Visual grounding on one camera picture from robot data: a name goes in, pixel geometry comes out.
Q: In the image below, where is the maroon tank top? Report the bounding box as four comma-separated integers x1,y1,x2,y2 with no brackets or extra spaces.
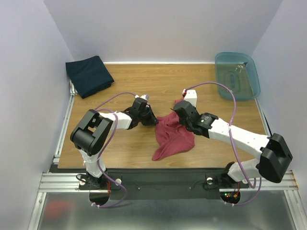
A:
152,111,195,161

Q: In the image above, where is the teal plastic bin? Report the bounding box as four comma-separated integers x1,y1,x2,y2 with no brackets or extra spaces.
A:
215,52,260,101

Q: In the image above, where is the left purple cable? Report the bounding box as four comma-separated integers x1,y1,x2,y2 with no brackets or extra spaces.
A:
90,92,149,208

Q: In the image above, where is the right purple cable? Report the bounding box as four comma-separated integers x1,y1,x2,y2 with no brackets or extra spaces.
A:
183,81,262,207

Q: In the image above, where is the aluminium frame rail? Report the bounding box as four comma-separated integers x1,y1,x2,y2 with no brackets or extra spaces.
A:
38,172,298,193

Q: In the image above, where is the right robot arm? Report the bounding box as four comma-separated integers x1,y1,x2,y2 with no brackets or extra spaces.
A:
173,100,293,187

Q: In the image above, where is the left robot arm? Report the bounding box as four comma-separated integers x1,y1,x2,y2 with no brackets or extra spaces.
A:
70,94,158,189

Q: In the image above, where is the purple cable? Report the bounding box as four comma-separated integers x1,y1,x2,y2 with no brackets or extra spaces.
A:
183,81,262,207
90,92,149,208

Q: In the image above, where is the folded navy tank top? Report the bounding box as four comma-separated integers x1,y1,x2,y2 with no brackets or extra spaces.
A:
65,56,114,99

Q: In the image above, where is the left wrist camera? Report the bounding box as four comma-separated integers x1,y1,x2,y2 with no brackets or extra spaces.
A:
134,94,149,101

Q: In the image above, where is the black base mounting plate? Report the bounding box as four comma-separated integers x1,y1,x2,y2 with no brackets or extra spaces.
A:
51,168,247,205

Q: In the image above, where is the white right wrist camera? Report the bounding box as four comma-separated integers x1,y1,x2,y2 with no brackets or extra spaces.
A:
182,89,197,107

